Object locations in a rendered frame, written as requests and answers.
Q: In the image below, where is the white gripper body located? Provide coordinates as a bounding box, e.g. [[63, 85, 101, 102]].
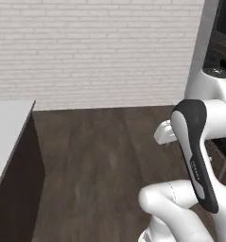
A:
[[153, 119, 179, 146]]

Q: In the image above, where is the dark tall cabinet with oven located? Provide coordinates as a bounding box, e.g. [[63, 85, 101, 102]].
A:
[[204, 0, 226, 190]]

